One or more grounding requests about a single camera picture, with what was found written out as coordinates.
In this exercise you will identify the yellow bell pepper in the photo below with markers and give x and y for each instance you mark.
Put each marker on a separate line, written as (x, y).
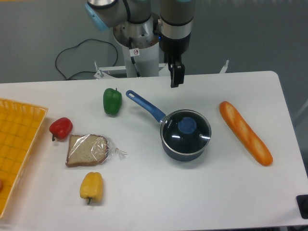
(91, 188)

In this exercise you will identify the black table corner device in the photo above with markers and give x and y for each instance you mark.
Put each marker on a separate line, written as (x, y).
(302, 202)

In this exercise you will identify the yellow woven basket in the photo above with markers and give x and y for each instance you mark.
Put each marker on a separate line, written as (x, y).
(19, 126)

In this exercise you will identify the dark blue saucepan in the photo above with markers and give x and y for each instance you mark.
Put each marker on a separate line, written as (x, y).
(159, 117)

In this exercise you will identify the glass pot lid blue knob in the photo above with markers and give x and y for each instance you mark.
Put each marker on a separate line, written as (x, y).
(185, 132)

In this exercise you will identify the white table clamp bracket left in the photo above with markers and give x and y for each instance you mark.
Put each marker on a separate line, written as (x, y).
(110, 72)

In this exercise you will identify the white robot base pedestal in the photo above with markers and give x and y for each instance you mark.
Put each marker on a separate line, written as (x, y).
(140, 47)

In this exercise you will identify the green bell pepper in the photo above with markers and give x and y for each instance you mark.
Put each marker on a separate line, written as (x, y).
(112, 101)

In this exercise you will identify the bagged bread slice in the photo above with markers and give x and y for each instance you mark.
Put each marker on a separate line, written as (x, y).
(90, 150)

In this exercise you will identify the orange baguette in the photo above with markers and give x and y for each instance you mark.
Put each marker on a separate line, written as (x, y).
(253, 144)

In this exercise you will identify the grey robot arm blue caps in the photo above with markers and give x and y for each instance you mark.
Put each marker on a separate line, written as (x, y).
(175, 17)

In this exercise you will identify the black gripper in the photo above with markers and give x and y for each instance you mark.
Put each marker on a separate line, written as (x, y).
(173, 49)

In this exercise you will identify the white table clamp bracket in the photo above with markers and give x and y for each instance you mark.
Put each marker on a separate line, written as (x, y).
(110, 72)
(224, 68)

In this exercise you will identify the white table clamp bracket right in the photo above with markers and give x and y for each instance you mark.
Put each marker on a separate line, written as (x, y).
(224, 68)

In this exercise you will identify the red bell pepper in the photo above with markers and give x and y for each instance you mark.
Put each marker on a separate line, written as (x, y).
(61, 128)

